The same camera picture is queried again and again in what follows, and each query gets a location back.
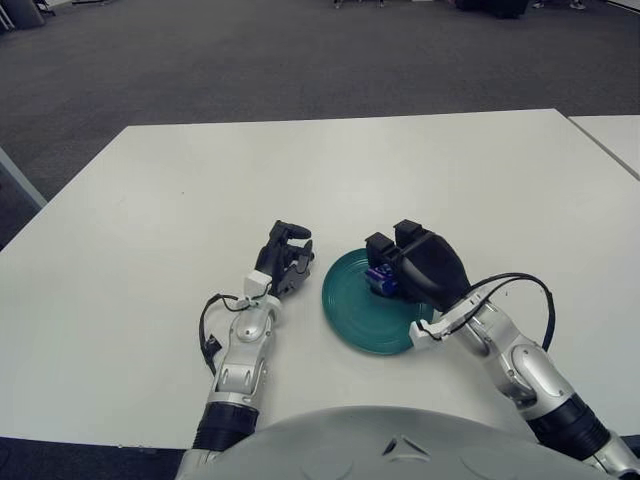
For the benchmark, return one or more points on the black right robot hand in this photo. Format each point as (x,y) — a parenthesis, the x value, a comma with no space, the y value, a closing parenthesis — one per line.
(430,270)

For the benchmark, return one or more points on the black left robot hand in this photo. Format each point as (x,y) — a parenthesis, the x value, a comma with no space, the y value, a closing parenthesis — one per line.
(277,265)

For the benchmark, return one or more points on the blue gum pack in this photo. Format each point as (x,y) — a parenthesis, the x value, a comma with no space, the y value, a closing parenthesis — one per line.
(382,280)

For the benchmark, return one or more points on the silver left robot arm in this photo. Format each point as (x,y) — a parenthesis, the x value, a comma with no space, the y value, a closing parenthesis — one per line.
(247,335)

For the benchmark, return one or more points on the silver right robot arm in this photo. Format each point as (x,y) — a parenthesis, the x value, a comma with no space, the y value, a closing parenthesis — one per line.
(530,365)

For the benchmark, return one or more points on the teal green round plate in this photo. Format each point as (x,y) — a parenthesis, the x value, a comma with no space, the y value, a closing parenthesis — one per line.
(355,310)

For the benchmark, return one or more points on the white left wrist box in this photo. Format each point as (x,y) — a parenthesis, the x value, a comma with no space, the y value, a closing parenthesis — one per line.
(256,285)

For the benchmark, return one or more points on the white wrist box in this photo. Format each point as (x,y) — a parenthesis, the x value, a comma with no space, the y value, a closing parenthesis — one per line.
(256,285)
(421,336)

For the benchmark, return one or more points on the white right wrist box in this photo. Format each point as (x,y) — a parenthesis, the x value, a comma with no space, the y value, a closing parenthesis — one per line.
(421,336)

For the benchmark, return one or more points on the grey robot torso shell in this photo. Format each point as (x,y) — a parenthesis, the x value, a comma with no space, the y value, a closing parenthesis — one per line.
(400,450)

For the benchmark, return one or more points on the white neighbouring table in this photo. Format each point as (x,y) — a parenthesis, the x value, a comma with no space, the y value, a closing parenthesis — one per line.
(612,137)

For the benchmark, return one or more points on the black bulky background object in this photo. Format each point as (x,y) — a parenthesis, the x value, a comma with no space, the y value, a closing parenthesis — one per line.
(492,7)

